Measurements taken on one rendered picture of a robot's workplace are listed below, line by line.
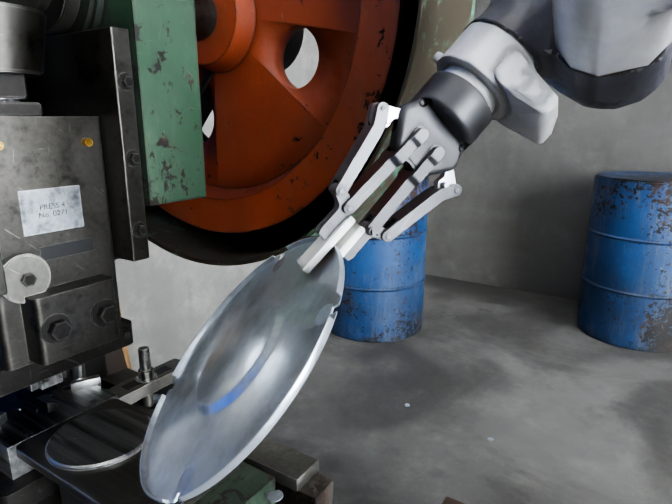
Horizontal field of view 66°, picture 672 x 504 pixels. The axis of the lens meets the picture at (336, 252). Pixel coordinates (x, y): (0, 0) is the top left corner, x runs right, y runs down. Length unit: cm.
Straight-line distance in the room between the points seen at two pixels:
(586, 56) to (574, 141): 316
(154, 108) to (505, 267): 336
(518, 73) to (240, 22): 51
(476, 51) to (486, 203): 331
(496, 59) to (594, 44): 8
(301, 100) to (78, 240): 39
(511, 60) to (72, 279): 55
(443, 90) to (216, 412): 36
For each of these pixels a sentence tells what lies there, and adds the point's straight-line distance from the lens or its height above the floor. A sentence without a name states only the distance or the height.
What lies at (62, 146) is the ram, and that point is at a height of 114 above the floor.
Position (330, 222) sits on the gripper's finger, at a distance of 50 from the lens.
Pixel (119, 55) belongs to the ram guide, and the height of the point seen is 124.
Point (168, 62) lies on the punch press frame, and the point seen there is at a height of 124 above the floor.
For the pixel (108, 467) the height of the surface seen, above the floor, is 78.
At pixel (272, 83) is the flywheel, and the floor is 122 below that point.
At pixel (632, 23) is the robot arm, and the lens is 48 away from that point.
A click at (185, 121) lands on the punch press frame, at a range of 73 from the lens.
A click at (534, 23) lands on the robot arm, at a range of 56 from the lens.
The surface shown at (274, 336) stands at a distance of 48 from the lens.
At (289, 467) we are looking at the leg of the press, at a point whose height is 64.
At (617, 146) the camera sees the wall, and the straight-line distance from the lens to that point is 363.
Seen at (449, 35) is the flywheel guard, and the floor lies 127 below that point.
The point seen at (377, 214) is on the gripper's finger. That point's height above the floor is 108.
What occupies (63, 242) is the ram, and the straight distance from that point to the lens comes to 69.
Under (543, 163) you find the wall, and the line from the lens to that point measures 370.
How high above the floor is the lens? 117
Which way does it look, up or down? 14 degrees down
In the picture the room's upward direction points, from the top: straight up
